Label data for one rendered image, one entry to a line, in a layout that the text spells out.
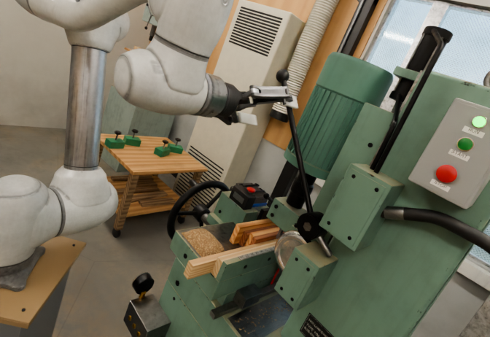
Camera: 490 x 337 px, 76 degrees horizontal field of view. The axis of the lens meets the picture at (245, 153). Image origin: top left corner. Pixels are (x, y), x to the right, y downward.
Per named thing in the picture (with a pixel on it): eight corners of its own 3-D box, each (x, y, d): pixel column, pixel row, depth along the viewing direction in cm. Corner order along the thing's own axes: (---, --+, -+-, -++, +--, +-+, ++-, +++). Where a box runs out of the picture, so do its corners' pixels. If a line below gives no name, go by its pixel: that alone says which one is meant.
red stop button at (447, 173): (433, 176, 54) (442, 161, 53) (451, 186, 52) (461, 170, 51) (432, 176, 53) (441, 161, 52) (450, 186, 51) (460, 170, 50)
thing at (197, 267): (319, 234, 122) (324, 226, 121) (324, 238, 121) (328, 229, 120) (183, 273, 74) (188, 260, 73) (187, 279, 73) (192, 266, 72)
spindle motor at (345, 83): (304, 155, 101) (348, 63, 93) (350, 184, 91) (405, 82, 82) (270, 153, 88) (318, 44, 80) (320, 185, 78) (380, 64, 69)
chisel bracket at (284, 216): (277, 218, 101) (287, 195, 99) (310, 246, 92) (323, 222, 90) (262, 220, 95) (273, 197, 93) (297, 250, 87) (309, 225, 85)
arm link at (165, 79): (197, 128, 61) (224, 66, 57) (120, 117, 50) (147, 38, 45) (171, 103, 68) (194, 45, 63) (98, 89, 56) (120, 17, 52)
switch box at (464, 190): (415, 179, 61) (461, 102, 57) (471, 207, 55) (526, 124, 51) (406, 179, 57) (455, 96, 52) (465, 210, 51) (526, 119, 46)
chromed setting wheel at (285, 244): (272, 257, 84) (290, 219, 80) (307, 291, 76) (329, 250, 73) (265, 260, 81) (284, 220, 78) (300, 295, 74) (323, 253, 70)
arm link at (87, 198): (33, 230, 100) (96, 216, 119) (61, 246, 92) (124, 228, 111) (47, -23, 91) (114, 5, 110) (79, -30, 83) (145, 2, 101)
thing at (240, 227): (275, 230, 111) (282, 216, 110) (278, 233, 110) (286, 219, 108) (228, 240, 94) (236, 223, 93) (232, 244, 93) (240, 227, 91)
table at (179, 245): (273, 210, 141) (278, 199, 139) (327, 254, 122) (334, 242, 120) (152, 227, 96) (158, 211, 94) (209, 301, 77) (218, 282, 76)
